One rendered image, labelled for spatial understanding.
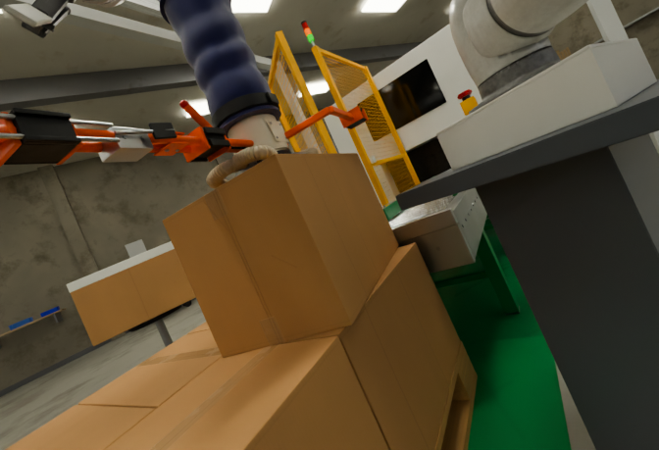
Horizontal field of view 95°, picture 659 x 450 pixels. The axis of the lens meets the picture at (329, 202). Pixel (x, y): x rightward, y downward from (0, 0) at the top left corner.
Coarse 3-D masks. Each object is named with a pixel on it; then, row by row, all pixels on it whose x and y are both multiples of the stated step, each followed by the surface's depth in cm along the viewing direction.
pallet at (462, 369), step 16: (464, 352) 110; (464, 368) 105; (464, 384) 100; (448, 400) 88; (464, 400) 101; (448, 416) 97; (464, 416) 95; (448, 432) 91; (464, 432) 89; (448, 448) 86; (464, 448) 85
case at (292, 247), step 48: (240, 192) 69; (288, 192) 64; (336, 192) 85; (192, 240) 77; (240, 240) 71; (288, 240) 66; (336, 240) 73; (384, 240) 105; (192, 288) 80; (240, 288) 74; (288, 288) 68; (336, 288) 64; (240, 336) 76; (288, 336) 70
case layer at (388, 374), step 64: (384, 320) 77; (448, 320) 110; (128, 384) 95; (192, 384) 71; (256, 384) 57; (320, 384) 54; (384, 384) 68; (448, 384) 92; (64, 448) 67; (128, 448) 54; (192, 448) 45; (256, 448) 41; (320, 448) 49; (384, 448) 61
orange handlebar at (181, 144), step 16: (320, 112) 95; (336, 112) 98; (0, 128) 41; (16, 128) 42; (80, 128) 50; (304, 128) 99; (0, 144) 43; (96, 144) 55; (160, 144) 68; (176, 144) 67; (192, 144) 72; (240, 144) 88
